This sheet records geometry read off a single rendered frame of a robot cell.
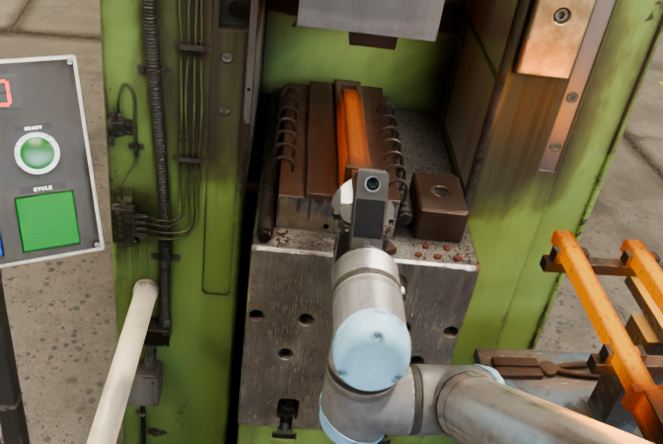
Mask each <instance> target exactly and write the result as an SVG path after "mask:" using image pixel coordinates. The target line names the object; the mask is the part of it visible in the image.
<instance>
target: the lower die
mask: <svg viewBox="0 0 663 444"><path fill-rule="evenodd" d="M340 84H345V85H354V86H356V90H358V93H360V94H361V101H362V108H363V114H364V121H365V128H366V135H367V142H368V149H369V156H370V163H371V166H372V167H375V169H376V170H384V171H385V170H386V168H387V167H389V166H390V165H393V164H395V162H394V156H393V154H391V155H389V156H388V157H387V159H386V160H384V159H383V156H384V155H385V154H386V153H387V152H389V151H392V143H391V141H389V142H387V143H386V144H385V146H384V147H382V146H381V144H382V142H383V141H384V140H385V139H387V138H390V131H389V129H386V130H385V131H384V132H383V134H380V133H379V132H380V130H381V129H382V128H383V127H384V126H386V125H388V119H387V118H386V117H385V118H383V119H382V120H381V123H379V122H378V119H379V117H380V116H381V115H383V114H387V113H386V107H382V108H380V111H379V112H377V111H376V109H377V107H378V106H379V105H380V104H384V103H385V100H384V94H383V88H377V87H368V86H361V83H360V82H355V81H346V80H337V79H335V80H334V83H325V82H317V81H310V85H304V84H295V83H288V85H294V86H295V87H297V89H298V90H299V98H296V99H297V100H298V103H299V105H298V109H296V111H297V113H298V119H297V120H296V123H297V130H296V131H293V128H294V124H293V123H292V122H291V121H289V120H284V129H290V130H292V131H293V132H294V133H295V135H296V144H295V145H293V146H294V147H295V149H296V156H294V157H292V149H291V148H290V147H288V146H282V152H281V155H285V156H288V157H290V158H292V159H293V161H294V163H295V171H294V172H291V163H290V162H289V161H288V160H285V159H281V164H280V175H279V187H278V197H277V208H276V220H275V227H283V228H294V229H304V230H315V231H326V232H337V233H338V231H339V229H338V228H337V223H338V220H333V219H332V215H331V207H332V198H333V197H334V195H335V194H336V192H337V191H338V189H339V188H341V186H342V185H343V178H344V162H343V142H342V121H341V101H340ZM388 199H389V200H390V201H391V202H392V204H393V205H394V207H395V214H394V218H395V222H394V225H391V226H392V228H391V232H390V233H388V234H386V236H387V237H389V238H393V234H394V229H395V225H396V220H397V216H398V211H399V207H400V202H401V200H400V194H399V187H398V183H394V184H392V185H391V187H390V188H389V191H388ZM325 224H328V225H329V228H328V229H324V228H323V226H324V225H325ZM339 232H340V231H339Z"/></svg>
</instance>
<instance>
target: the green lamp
mask: <svg viewBox="0 0 663 444"><path fill-rule="evenodd" d="M20 156H21V159H22V161H23V163H24V164H25V165H26V166H28V167H29V168H32V169H36V170H40V169H44V168H46V167H47V166H49V165H50V164H51V163H52V161H53V159H54V148H53V146H52V144H51V143H50V142H49V141H48V140H46V139H44V138H42V137H32V138H30V139H28V140H26V141H25V142H24V143H23V145H22V147H21V150H20Z"/></svg>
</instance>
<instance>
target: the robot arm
mask: <svg viewBox="0 0 663 444"><path fill-rule="evenodd" d="M389 181H390V176H389V174H388V173H387V172H386V171H384V170H376V169H366V168H363V169H360V170H358V171H357V172H356V174H355V182H354V191H353V188H352V179H350V180H349V181H347V182H346V183H345V184H343V185H342V186H341V188H339V189H338V191H337V192H336V194H335V195H334V197H333V198H332V201H331V216H332V219H333V220H338V223H337V228H338V229H339V231H340V232H339V231H338V236H335V237H334V243H333V268H332V271H331V294H332V335H331V346H330V352H329V357H328V363H327V369H326V375H325V381H324V386H323V391H322V392H321V395H320V401H319V403H320V423H321V426H322V428H323V430H324V432H325V434H326V435H327V436H328V437H329V438H330V439H331V440H332V441H333V442H334V443H336V444H377V443H378V442H380V441H381V440H382V438H383V437H384V435H447V436H448V437H450V438H451V439H452V440H454V441H455V442H458V443H460V444H654V443H652V442H649V441H647V440H644V439H642V438H639V437H637V436H634V435H632V434H629V433H626V432H624V431H621V430H619V429H616V428H615V427H612V426H610V425H607V424H605V423H602V422H600V421H597V420H595V419H592V418H589V417H587V416H584V415H582V414H579V413H577V412H574V411H572V410H569V409H567V408H564V407H560V406H558V405H555V404H552V403H550V402H547V401H545V400H542V399H540V398H537V397H535V396H532V395H530V394H527V393H525V392H522V391H520V390H517V389H514V388H512V387H509V386H507V385H505V383H504V380H503V379H502V377H501V376H500V375H499V373H498V372H497V371H496V370H495V369H493V368H491V367H488V366H483V365H479V364H471V365H431V364H409V363H410V353H411V342H410V336H409V333H408V330H407V327H406V320H405V308H404V301H403V294H405V288H404V287H401V284H400V277H399V271H398V266H397V265H396V263H395V261H394V259H393V258H391V257H390V256H389V255H388V254H386V249H387V245H388V238H387V236H386V234H388V233H390V232H391V228H392V226H391V225H394V222H395V218H394V214H395V207H394V205H393V203H392V202H391V201H390V200H389V199H388V191H389Z"/></svg>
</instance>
